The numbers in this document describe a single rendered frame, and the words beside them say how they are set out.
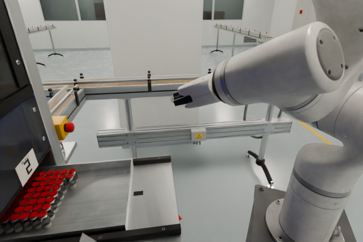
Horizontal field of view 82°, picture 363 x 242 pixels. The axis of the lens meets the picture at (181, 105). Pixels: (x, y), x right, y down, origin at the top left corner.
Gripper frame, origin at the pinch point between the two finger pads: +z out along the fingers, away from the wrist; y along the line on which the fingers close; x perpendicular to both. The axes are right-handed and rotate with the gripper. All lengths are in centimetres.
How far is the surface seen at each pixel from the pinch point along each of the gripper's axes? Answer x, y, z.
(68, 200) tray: 16.1, 32.4, 32.1
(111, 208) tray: 22.3, 23.8, 23.0
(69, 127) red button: -4, 23, 47
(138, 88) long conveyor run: -10, -28, 95
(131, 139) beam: 24, -16, 120
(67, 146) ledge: 3, 26, 60
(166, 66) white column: -20, -80, 134
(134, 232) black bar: 26.3, 22.0, 11.7
